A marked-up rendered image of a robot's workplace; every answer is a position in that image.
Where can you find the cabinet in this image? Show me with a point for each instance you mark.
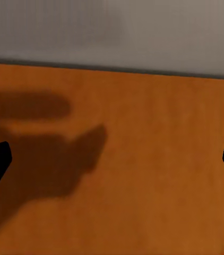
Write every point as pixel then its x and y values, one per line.
pixel 111 163

